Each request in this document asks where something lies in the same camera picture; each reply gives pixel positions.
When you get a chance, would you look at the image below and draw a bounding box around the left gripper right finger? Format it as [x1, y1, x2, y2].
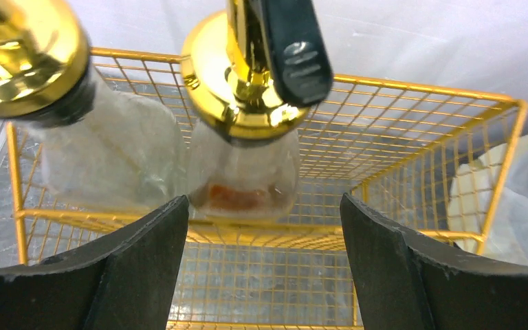
[340, 194, 528, 329]

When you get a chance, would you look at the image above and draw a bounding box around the clear oil bottle gold spout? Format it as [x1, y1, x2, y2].
[0, 0, 188, 215]

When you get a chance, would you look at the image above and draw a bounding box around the yellow wire rack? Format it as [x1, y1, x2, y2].
[6, 47, 527, 329]

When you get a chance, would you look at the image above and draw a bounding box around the brown-sauce bottle gold spout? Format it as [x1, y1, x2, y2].
[179, 0, 334, 223]

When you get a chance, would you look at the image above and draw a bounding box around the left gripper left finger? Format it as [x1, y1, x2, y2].
[0, 196, 188, 329]

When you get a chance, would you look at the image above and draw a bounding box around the bin with plastic liner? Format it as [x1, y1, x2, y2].
[447, 135, 528, 265]

